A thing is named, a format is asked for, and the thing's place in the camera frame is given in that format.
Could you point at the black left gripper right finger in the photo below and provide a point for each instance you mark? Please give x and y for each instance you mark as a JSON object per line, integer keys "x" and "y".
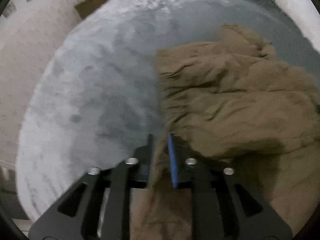
{"x": 221, "y": 206}

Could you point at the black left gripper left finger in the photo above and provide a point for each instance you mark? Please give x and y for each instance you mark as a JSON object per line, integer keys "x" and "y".
{"x": 97, "y": 206}

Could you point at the brown puffer jacket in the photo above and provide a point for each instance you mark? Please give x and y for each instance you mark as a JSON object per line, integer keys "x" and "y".
{"x": 233, "y": 101}

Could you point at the grey plush bed blanket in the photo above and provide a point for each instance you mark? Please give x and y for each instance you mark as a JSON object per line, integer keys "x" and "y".
{"x": 98, "y": 99}

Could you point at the dark wooden nightstand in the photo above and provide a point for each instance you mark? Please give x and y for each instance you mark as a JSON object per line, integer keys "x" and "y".
{"x": 87, "y": 7}

